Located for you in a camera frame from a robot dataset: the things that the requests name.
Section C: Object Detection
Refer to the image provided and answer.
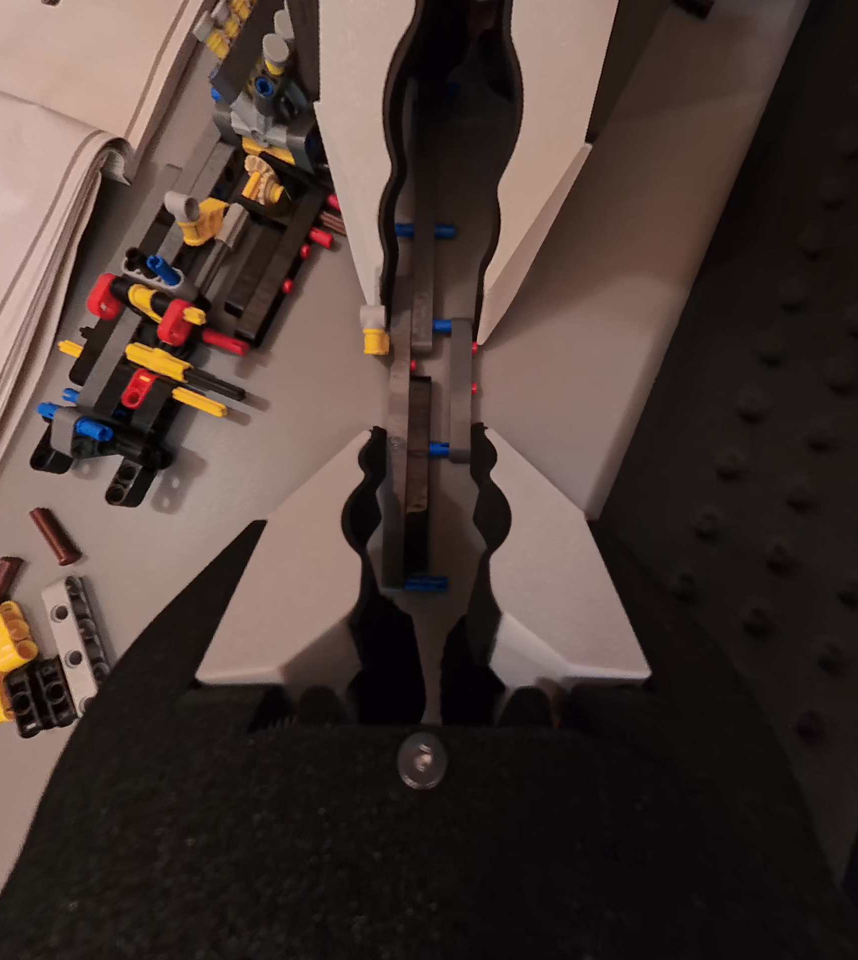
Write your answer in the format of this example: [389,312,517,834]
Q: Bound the lego car chassis assembly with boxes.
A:
[27,0,344,509]

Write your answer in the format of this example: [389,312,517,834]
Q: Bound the short grey lego beam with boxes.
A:
[449,318,476,464]

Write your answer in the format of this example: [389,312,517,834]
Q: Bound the instruction booklet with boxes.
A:
[0,0,199,565]

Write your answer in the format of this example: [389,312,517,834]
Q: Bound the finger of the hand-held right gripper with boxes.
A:
[474,0,621,345]
[312,0,418,309]

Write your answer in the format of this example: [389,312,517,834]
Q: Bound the long dark grey lego beam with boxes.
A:
[380,71,460,597]

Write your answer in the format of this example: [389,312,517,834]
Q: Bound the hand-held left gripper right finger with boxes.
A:
[440,423,652,687]

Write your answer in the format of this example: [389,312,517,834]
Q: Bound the black lego connector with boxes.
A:
[6,657,82,738]

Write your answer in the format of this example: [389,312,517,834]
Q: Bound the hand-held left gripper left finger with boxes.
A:
[195,424,430,687]

